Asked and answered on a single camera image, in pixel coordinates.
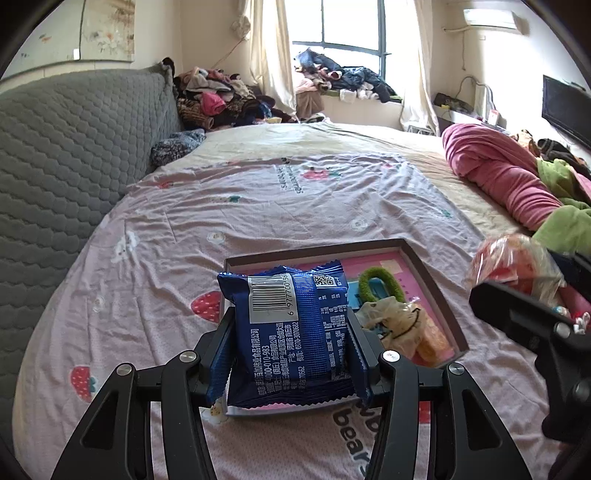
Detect brown cloth bundle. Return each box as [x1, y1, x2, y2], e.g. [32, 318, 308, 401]
[295, 88, 326, 121]

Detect pink printed bed sheet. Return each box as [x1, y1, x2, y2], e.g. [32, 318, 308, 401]
[11, 159, 568, 480]

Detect black television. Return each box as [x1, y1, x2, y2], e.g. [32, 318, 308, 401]
[542, 75, 591, 151]

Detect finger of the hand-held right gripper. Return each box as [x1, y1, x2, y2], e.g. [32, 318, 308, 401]
[547, 250, 591, 296]
[468, 281, 578, 356]

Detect wall painting panels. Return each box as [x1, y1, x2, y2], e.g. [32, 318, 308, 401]
[0, 0, 137, 79]

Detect green fluffy ring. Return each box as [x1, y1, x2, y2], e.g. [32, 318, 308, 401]
[358, 267, 400, 305]

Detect cream curtain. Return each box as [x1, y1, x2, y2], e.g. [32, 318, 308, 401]
[413, 0, 439, 137]
[235, 0, 301, 118]

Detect green cloth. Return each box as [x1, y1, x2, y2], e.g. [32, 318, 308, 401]
[531, 159, 591, 257]

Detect white air conditioner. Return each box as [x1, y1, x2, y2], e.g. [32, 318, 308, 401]
[463, 8, 520, 31]

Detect red white round snack packet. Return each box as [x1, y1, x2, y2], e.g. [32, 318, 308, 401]
[465, 233, 568, 319]

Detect dark cardboard box tray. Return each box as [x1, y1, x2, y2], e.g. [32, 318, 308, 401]
[224, 237, 471, 418]

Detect pink blanket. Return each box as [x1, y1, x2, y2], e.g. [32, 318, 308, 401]
[441, 123, 591, 324]

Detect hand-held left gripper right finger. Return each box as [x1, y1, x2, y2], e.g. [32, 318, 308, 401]
[346, 307, 539, 480]

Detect blue snack packet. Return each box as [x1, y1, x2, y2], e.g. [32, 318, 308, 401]
[205, 260, 372, 416]

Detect pile of clothes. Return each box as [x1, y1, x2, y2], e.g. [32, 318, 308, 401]
[161, 58, 296, 132]

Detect beige bed sheet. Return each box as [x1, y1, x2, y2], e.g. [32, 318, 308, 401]
[175, 119, 532, 232]

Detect grey quilted headboard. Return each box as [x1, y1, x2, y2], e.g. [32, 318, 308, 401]
[0, 65, 183, 416]

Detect dark blue patterned cloth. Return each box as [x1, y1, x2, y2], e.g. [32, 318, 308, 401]
[150, 128, 207, 169]

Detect window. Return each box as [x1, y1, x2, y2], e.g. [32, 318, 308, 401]
[291, 0, 419, 100]

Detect dark clothes heap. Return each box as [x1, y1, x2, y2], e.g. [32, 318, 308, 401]
[510, 129, 591, 174]

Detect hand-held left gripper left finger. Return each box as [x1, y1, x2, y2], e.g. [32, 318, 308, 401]
[50, 307, 236, 480]

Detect cream mesh pouch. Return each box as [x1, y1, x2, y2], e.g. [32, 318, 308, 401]
[358, 295, 428, 358]

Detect long orange cake packet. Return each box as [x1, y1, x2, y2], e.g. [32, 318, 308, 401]
[406, 300, 455, 367]

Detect clothes heap on windowsill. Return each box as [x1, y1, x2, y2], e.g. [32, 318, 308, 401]
[293, 47, 400, 104]

